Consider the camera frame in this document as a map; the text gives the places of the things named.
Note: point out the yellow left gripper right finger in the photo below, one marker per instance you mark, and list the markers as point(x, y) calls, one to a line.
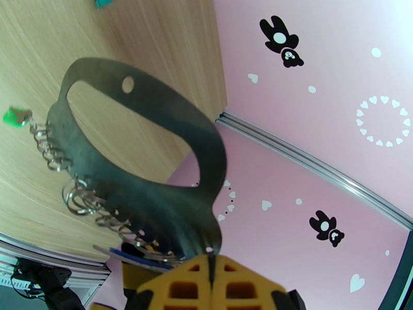
point(245, 286)

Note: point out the teal binder clip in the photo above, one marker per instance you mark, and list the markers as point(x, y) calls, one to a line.
point(103, 0)

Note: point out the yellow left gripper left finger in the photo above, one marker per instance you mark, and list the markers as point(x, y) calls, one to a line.
point(180, 286)

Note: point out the blue key tag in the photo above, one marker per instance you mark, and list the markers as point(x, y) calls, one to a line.
point(138, 259)

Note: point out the aluminium slotted table rail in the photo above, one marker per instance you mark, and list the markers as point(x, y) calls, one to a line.
point(90, 276)

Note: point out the green key tag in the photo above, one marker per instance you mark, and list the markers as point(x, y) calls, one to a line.
point(14, 118)

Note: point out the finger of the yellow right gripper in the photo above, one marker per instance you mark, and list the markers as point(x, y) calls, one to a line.
point(135, 276)

